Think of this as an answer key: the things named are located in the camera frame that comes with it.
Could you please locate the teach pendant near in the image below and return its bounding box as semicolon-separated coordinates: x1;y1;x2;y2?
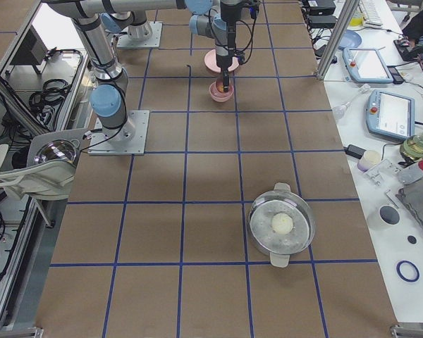
365;89;415;141

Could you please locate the blue plate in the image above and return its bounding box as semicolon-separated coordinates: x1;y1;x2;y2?
338;30;362;50

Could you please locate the white purple small jar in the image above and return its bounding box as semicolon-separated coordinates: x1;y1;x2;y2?
357;150;381;172

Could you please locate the glass oil bottle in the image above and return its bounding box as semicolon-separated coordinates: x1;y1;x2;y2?
400;132;423;162

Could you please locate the aluminium frame post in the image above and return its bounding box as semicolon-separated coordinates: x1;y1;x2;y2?
315;0;359;80

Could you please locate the teach pendant far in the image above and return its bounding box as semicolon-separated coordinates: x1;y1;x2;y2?
342;48;393;84

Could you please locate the rice cooker open lid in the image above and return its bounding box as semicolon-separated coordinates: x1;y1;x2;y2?
0;128;87;201

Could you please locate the black gripper large bowl side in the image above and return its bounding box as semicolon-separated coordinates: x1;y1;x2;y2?
215;44;235;92

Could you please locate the steel pot with handles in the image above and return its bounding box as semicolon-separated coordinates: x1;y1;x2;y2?
246;182;316;268

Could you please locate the metal base plate small bowl side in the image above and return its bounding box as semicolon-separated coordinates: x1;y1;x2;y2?
116;21;163;49

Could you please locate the teach pendant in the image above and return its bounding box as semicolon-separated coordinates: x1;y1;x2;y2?
342;48;393;84
365;89;415;141

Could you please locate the small pink bowl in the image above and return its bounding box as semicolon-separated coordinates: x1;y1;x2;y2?
209;82;234;103

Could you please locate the large pink bowl plate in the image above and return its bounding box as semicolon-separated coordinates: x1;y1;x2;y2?
204;49;239;73

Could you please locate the metal base plate large bowl side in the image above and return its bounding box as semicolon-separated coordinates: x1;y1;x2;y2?
87;110;150;156

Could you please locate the robot arm over large bowl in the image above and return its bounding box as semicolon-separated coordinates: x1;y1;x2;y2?
47;1;244;142

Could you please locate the robot arm over small bowl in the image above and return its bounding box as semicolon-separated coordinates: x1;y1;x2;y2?
185;1;243;75

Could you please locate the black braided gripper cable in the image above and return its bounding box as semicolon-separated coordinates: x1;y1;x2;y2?
232;17;255;65

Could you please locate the blue rubber ring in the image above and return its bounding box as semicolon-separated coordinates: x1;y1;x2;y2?
396;260;420;282

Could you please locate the white steamed bun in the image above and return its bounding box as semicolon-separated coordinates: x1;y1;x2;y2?
271;213;293;234

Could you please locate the red apple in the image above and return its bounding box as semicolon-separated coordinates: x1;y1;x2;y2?
216;82;225;92

